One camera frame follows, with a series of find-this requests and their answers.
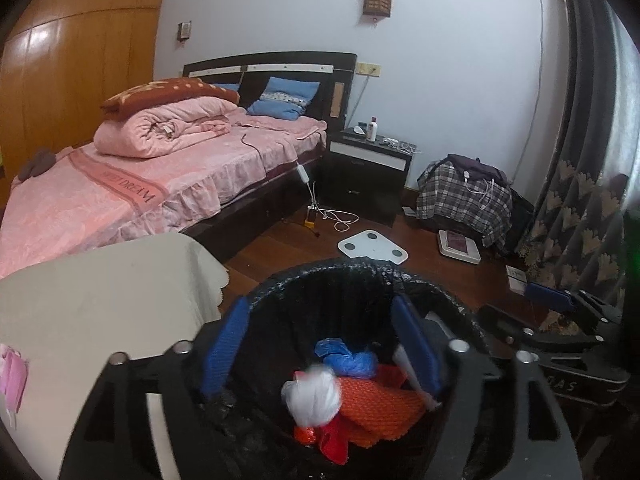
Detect black white nightstand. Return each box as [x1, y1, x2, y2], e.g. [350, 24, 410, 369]
[319, 129, 416, 226]

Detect orange foam net sleeve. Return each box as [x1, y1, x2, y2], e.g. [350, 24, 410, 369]
[338, 377, 426, 448]

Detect white red floor scale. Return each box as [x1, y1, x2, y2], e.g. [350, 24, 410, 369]
[437, 230, 482, 266]

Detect dark slippers on bed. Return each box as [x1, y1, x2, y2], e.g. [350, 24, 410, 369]
[17, 148, 56, 182]

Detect white lotion bottle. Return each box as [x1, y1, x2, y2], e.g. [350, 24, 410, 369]
[366, 117, 378, 142]

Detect black lined trash bin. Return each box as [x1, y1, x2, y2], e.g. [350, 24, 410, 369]
[196, 259, 488, 479]

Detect wall socket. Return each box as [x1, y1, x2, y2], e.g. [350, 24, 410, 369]
[356, 62, 382, 78]

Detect bed with pink sheet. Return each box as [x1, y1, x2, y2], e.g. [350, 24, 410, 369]
[1, 110, 328, 276]

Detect red cloth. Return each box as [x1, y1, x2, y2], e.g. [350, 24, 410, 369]
[373, 363, 407, 389]

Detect pink face mask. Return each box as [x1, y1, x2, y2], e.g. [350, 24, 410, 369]
[1, 344, 28, 429]

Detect red plastic bag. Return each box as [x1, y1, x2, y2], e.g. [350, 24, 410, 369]
[293, 414, 374, 466]

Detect white plastic bag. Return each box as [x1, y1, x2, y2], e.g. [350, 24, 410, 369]
[281, 365, 342, 428]

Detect white blue medicine box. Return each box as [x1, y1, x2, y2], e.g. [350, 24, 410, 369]
[393, 344, 440, 412]

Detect patterned curtain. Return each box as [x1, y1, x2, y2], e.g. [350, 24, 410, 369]
[520, 0, 639, 310]

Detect dark headboard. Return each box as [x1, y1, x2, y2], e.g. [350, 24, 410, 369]
[182, 51, 357, 132]

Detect plaid cloth covered chair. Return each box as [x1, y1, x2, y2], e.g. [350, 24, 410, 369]
[416, 154, 513, 247]

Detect white cable with switch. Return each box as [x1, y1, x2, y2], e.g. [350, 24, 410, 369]
[240, 129, 362, 233]

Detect blue plastic bag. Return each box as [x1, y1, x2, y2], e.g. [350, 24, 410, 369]
[314, 338, 378, 379]

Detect blue pillow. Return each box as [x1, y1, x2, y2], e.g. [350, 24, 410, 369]
[246, 77, 320, 120]

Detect folded red blanket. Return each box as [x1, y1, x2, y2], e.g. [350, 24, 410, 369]
[101, 77, 240, 120]

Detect brown wall lamp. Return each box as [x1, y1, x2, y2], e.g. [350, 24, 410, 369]
[362, 0, 393, 18]

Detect folded pink quilt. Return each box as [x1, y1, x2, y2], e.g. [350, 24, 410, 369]
[93, 96, 239, 159]

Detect beige table cover cloth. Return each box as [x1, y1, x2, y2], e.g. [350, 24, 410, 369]
[1, 233, 229, 479]

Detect small wall lamp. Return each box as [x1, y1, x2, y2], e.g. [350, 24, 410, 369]
[177, 21, 192, 42]

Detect white bathroom scale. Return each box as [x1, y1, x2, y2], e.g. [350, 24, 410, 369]
[337, 230, 409, 264]

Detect wooden wardrobe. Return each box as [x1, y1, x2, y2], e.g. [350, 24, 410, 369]
[1, 0, 162, 198]

